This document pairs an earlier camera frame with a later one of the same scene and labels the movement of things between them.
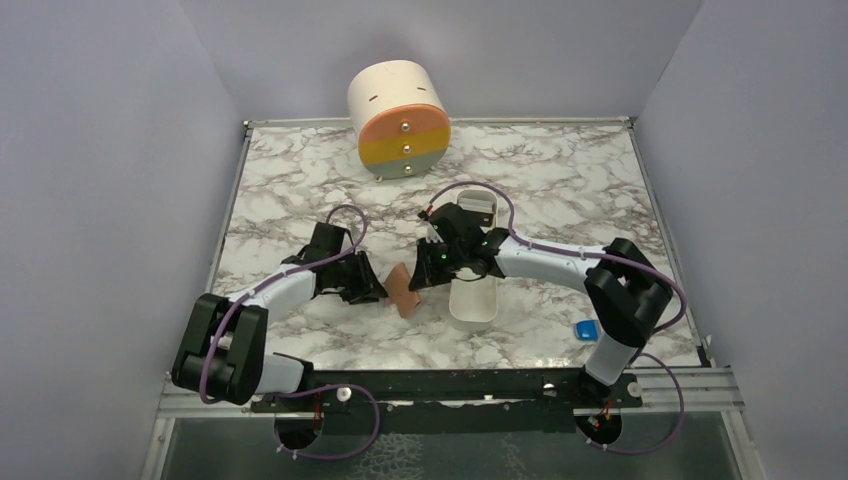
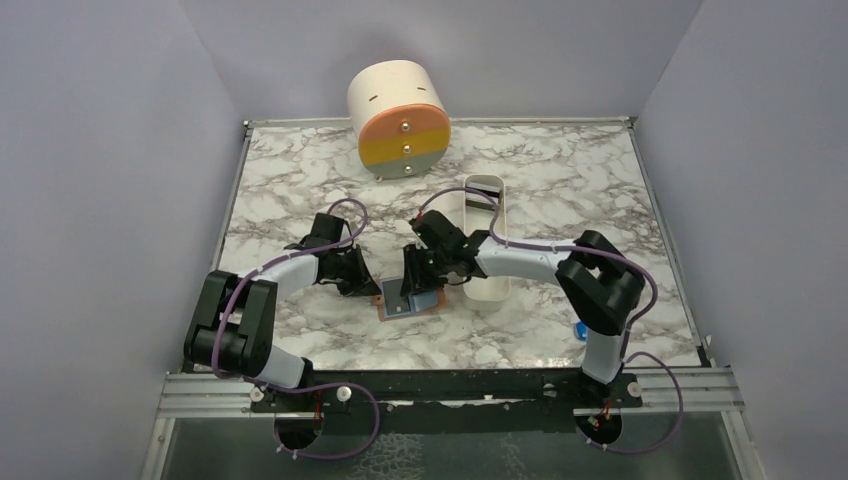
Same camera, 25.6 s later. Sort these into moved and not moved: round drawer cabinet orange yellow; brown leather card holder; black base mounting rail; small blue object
Moved: brown leather card holder
Not moved: small blue object; round drawer cabinet orange yellow; black base mounting rail
